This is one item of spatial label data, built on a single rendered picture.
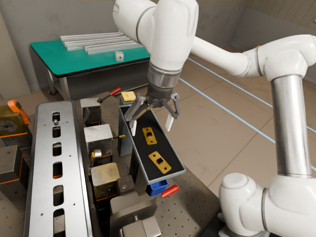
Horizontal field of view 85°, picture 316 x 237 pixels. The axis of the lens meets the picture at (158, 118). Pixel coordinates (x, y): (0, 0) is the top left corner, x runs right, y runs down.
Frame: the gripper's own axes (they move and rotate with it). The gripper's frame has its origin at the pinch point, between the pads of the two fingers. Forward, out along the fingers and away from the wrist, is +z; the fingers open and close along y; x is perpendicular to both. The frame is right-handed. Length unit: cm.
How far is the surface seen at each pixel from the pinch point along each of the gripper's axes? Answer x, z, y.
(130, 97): -25.0, 4.0, 2.3
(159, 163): 12.8, 3.3, 0.5
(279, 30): -338, 36, -491
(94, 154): 0.3, 9.8, 20.3
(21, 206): -3, 46, 53
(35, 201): 8.5, 20.0, 39.9
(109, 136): -6.6, 9.0, 14.0
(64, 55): -168, 51, 43
